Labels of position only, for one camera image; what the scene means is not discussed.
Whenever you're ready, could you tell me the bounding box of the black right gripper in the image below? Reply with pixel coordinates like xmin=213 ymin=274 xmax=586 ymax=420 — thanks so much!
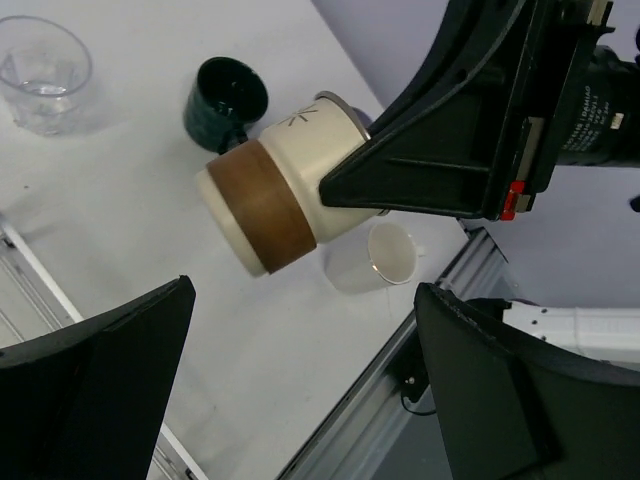
xmin=372 ymin=1 xmax=639 ymax=221

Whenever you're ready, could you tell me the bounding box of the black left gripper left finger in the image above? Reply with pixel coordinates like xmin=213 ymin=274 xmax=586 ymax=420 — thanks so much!
xmin=1 ymin=276 xmax=196 ymax=479

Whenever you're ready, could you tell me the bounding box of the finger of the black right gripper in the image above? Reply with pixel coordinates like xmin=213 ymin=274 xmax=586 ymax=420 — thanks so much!
xmin=319 ymin=74 xmax=520 ymax=220

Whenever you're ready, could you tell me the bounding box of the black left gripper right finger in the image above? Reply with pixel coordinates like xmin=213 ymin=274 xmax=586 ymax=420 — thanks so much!
xmin=414 ymin=283 xmax=639 ymax=479

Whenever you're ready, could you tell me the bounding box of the cream tumbler with brown band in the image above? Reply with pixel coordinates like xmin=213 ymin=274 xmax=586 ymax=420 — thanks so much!
xmin=196 ymin=91 xmax=376 ymax=277

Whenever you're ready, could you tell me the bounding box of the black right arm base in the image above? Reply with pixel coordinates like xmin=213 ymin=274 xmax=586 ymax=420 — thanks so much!
xmin=394 ymin=343 xmax=436 ymax=417

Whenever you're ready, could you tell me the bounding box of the white ceramic mug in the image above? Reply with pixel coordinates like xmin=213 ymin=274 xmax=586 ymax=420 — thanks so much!
xmin=325 ymin=222 xmax=419 ymax=295

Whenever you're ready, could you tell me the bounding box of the dark green mug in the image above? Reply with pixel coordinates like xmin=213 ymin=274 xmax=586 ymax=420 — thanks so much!
xmin=183 ymin=57 xmax=269 ymax=155

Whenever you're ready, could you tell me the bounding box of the clear glass tumbler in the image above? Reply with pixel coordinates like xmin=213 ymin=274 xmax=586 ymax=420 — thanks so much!
xmin=1 ymin=15 xmax=93 ymax=136

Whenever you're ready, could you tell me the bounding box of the white wire dish rack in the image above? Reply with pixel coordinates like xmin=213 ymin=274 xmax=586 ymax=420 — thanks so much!
xmin=1 ymin=216 xmax=207 ymax=480

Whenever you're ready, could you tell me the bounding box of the aluminium rail frame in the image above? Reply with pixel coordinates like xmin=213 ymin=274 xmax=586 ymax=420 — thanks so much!
xmin=279 ymin=228 xmax=507 ymax=479

